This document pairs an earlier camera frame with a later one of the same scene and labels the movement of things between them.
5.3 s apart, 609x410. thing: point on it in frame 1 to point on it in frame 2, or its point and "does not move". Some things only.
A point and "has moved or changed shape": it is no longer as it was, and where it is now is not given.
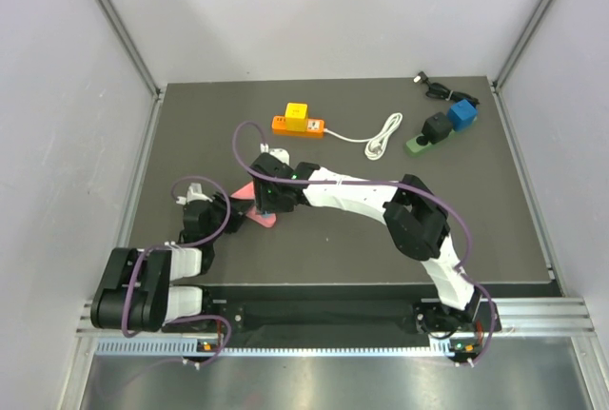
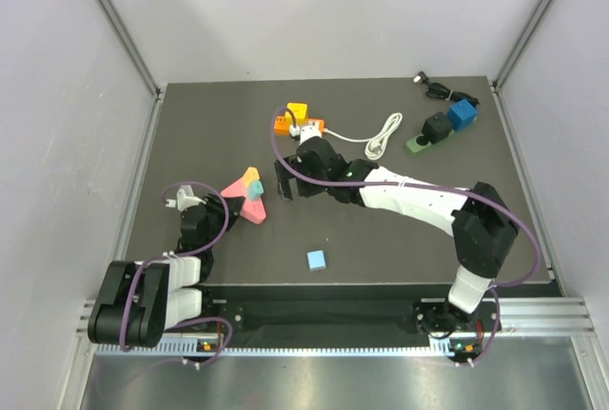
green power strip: [420, 143] does not move
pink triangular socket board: [247, 191] has moved or changed shape
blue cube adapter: [461, 115] does not move
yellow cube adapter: [296, 117] does not move
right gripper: [264, 204] to [284, 189]
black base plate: [329, 318] does not move
